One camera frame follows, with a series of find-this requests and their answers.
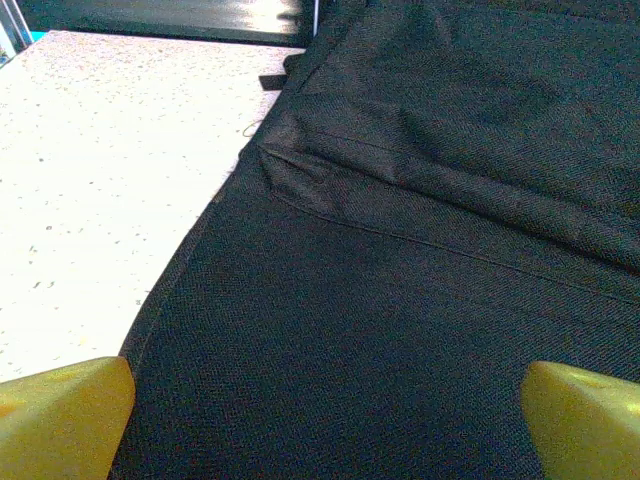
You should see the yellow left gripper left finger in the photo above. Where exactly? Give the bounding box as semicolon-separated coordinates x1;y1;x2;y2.
0;355;137;480

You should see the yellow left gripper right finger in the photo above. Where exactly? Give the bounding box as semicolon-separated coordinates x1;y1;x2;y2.
519;360;640;480

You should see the black fabric backpack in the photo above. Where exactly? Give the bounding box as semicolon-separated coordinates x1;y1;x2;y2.
109;0;640;480

